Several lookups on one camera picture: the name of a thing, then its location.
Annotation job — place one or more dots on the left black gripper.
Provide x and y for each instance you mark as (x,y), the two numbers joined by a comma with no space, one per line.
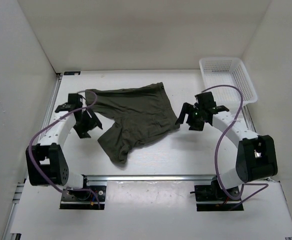
(82,132)

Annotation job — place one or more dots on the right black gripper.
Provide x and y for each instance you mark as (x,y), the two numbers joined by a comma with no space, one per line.
(188,109)

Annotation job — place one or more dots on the olive green shorts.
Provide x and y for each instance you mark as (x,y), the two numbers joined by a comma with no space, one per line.
(141,117)

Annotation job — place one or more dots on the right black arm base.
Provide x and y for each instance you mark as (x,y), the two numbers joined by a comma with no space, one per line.
(210,197)

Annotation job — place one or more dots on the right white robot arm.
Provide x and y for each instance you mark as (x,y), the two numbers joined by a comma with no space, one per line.
(256,155)

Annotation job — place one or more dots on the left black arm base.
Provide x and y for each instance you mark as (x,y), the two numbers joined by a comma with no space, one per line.
(93,197)

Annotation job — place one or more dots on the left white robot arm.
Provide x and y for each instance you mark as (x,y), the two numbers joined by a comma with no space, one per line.
(46,162)

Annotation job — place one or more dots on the white plastic basket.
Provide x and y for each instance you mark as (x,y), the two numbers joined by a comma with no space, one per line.
(225,72)

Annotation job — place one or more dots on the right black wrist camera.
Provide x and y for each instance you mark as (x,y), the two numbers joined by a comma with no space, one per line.
(205,102)

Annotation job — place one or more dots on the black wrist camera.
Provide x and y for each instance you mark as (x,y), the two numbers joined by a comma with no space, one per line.
(74,101)
(205,102)

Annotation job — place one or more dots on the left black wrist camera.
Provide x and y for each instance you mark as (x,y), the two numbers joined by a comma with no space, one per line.
(74,101)

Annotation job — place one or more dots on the aluminium left rail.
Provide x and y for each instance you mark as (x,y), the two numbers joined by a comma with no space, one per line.
(52,100)

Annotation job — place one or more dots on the aluminium rail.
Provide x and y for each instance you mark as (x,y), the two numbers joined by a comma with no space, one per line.
(165,177)
(248,118)
(52,100)

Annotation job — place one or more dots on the aluminium front rail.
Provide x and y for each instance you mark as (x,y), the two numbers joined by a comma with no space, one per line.
(165,177)

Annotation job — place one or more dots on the aluminium right rail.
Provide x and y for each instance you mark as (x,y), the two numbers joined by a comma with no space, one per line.
(248,118)

